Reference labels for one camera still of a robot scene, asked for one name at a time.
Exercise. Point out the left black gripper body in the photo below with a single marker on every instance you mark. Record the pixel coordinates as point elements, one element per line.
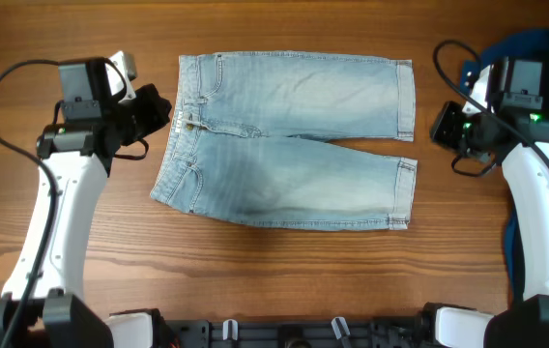
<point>140,116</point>

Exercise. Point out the light blue denim shorts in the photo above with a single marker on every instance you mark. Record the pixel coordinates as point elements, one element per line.
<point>256,140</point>

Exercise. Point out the blue cloth garment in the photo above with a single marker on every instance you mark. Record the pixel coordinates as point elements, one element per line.
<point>523,45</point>

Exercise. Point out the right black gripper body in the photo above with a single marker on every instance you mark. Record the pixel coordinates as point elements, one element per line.
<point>448,127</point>

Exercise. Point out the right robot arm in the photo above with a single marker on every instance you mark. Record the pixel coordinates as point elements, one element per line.
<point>505,121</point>

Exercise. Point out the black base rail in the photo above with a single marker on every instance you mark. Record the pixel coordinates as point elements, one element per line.
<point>396,332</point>

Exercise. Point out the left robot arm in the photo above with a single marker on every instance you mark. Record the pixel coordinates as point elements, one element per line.
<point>42,302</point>

